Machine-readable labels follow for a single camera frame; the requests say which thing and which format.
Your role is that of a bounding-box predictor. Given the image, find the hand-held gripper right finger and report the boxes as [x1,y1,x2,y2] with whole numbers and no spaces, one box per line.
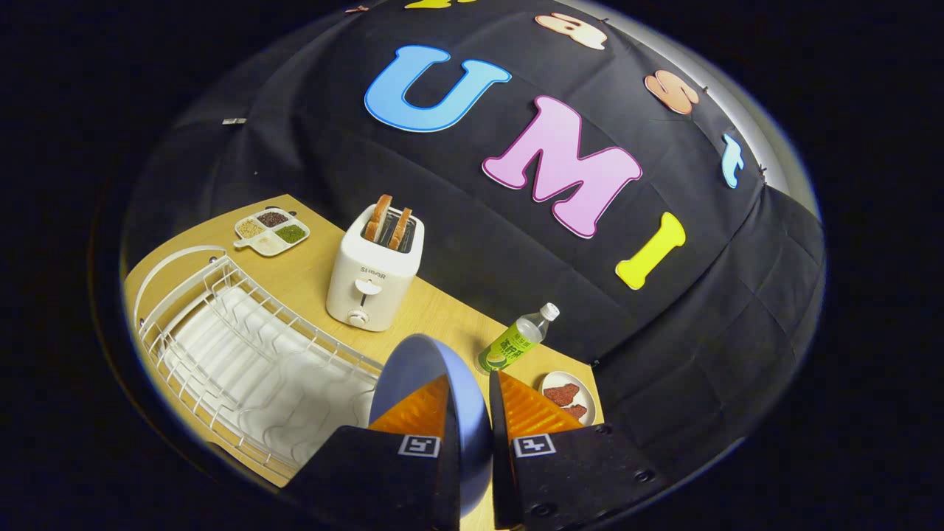
[489,370,668,531]

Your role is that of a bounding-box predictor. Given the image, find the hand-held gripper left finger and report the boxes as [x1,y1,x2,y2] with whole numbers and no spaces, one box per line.
[284,375,462,531]

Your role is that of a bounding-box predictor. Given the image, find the blue plate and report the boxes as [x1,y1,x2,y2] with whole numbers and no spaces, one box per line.
[369,333,493,517]

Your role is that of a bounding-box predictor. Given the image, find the white wire dish rack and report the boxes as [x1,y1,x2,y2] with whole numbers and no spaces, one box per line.
[133,246,384,480]

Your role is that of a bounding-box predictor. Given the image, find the small white dish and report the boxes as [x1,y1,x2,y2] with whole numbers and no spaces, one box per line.
[539,371,597,427]

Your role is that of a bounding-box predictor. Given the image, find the divided white condiment dish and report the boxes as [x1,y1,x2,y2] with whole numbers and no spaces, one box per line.
[233,208,311,257]

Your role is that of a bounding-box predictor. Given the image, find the green label drink bottle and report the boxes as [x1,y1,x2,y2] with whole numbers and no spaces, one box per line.
[478,302,561,375]

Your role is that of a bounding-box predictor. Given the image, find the black backdrop cloth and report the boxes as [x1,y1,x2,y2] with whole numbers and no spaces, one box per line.
[122,0,827,473]

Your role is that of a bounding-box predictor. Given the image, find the white toaster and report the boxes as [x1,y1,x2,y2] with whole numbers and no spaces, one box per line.
[326,204,426,333]

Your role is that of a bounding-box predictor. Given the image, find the toasted bread slice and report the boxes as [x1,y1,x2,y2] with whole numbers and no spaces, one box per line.
[365,194,393,243]
[389,207,413,251]

